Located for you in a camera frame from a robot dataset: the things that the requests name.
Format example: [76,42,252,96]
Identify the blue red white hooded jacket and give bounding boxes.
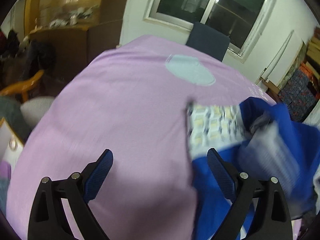
[187,97,319,239]

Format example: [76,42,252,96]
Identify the stacked patterned boxes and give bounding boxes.
[278,62,319,122]

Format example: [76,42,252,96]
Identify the orange wooden chair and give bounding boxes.
[1,70,44,103]

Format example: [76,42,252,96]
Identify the pink printed bed sheet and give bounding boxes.
[6,35,269,239]

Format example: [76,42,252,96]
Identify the dark blue chair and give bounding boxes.
[185,22,230,62]

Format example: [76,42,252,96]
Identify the wooden glass display cabinet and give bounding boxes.
[29,0,127,82]

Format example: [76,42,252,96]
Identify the aluminium sliding window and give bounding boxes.
[144,0,277,62]

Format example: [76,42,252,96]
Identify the white board against wall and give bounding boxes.
[255,30,303,86]

